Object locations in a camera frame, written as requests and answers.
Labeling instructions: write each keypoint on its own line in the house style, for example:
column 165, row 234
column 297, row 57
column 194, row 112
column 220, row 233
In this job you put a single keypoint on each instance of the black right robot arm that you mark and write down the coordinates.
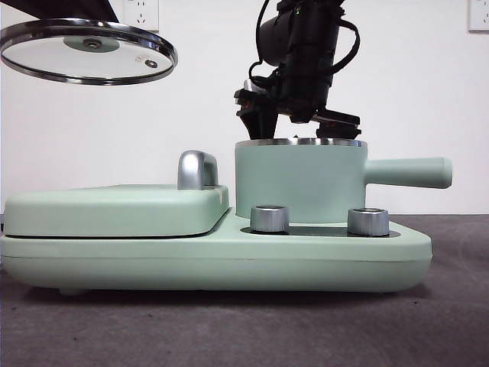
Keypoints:
column 305, row 46

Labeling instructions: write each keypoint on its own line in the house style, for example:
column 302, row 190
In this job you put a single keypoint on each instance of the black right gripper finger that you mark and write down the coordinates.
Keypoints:
column 340, row 132
column 260, row 122

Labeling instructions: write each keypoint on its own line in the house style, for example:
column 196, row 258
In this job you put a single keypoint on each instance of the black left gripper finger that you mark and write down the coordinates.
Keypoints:
column 68, row 9

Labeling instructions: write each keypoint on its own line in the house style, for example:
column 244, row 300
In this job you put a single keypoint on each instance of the glass lid with green knob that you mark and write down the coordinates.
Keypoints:
column 46, row 57

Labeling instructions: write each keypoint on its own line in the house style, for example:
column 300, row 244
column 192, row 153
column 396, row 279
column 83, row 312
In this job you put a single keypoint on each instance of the mint green breakfast machine base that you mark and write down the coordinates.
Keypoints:
column 153, row 264

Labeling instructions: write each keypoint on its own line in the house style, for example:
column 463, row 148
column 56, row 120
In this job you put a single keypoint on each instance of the silver control knob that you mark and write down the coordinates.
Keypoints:
column 269, row 219
column 367, row 221

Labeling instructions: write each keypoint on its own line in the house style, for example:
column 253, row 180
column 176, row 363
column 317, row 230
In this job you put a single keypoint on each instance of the white wall socket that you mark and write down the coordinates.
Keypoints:
column 479, row 15
column 143, row 15

